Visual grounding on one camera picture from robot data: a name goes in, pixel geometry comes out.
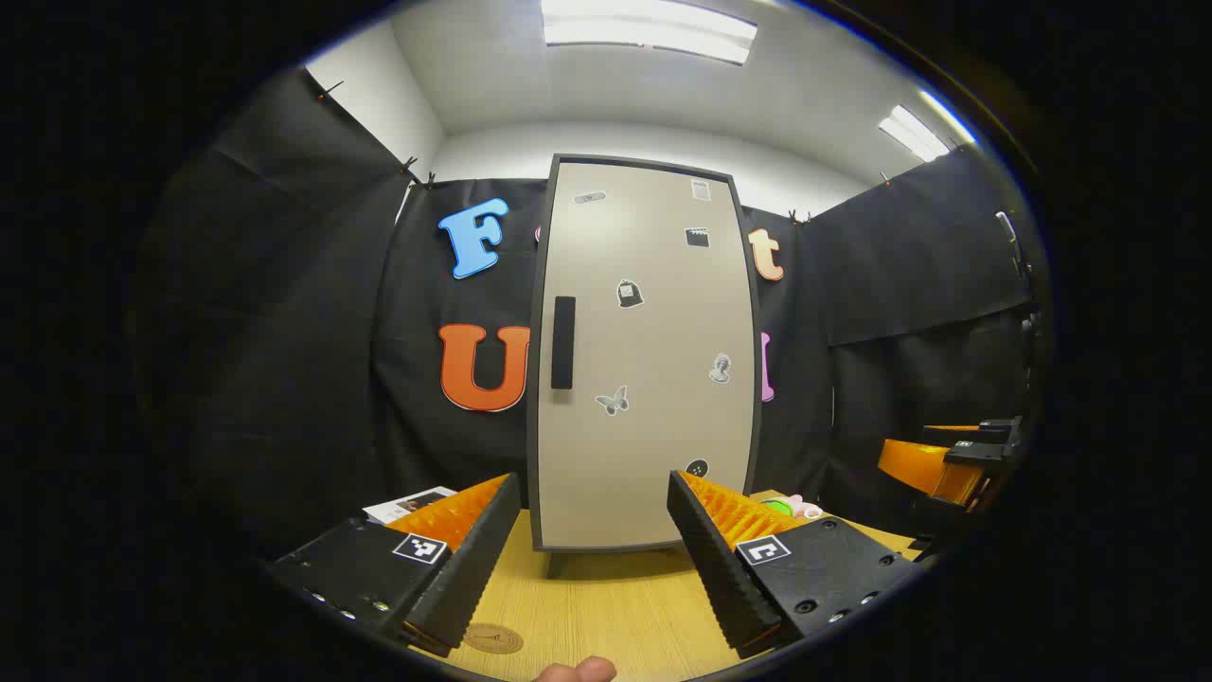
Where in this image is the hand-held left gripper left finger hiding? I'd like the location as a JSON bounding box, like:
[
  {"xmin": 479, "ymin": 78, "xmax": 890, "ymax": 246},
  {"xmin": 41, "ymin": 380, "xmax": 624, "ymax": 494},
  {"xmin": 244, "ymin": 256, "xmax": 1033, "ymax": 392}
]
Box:
[{"xmin": 270, "ymin": 472, "xmax": 523, "ymax": 659}]

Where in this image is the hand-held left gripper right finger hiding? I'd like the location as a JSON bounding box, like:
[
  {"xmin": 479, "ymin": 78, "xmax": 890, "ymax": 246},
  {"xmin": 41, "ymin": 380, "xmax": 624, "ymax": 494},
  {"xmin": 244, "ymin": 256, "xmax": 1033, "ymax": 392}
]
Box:
[{"xmin": 667, "ymin": 470, "xmax": 919, "ymax": 661}]

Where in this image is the round brown coaster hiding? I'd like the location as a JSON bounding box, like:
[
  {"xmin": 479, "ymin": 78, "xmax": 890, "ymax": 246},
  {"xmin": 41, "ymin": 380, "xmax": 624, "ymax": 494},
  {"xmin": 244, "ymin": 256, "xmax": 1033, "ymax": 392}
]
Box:
[{"xmin": 462, "ymin": 623, "xmax": 525, "ymax": 655}]

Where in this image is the beige cabinet door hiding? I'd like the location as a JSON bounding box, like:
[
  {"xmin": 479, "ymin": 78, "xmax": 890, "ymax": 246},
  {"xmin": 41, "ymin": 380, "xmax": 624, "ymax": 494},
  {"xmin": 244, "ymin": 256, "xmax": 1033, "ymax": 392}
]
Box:
[{"xmin": 527, "ymin": 155, "xmax": 763, "ymax": 552}]

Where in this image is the dark grey cabinet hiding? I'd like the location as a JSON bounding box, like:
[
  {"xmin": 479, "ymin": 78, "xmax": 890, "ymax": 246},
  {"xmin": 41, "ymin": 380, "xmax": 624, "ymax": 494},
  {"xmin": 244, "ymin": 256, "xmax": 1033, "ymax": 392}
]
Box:
[{"xmin": 526, "ymin": 153, "xmax": 766, "ymax": 579}]

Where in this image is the white book with photo cover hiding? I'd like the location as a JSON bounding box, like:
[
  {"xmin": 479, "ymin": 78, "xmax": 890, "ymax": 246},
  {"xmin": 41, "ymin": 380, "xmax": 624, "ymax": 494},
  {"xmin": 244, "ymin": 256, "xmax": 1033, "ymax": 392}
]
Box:
[{"xmin": 363, "ymin": 486, "xmax": 457, "ymax": 525}]

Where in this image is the green and pink plush toy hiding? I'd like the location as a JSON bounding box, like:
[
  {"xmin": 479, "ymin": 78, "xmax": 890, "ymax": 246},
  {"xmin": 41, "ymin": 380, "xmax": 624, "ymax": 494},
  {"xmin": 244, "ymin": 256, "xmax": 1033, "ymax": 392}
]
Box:
[{"xmin": 762, "ymin": 493, "xmax": 825, "ymax": 522}]

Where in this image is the black backdrop cloth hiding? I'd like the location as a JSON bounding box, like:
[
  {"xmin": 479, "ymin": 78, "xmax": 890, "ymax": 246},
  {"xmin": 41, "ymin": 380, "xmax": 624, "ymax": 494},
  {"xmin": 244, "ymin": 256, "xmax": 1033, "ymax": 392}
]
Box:
[{"xmin": 142, "ymin": 66, "xmax": 1043, "ymax": 560}]

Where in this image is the rectangular ceiling light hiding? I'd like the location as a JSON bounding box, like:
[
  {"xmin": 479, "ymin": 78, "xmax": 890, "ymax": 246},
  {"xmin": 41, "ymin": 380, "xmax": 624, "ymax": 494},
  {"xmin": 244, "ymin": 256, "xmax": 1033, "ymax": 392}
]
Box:
[
  {"xmin": 542, "ymin": 0, "xmax": 758, "ymax": 65},
  {"xmin": 878, "ymin": 104, "xmax": 951, "ymax": 162}
]

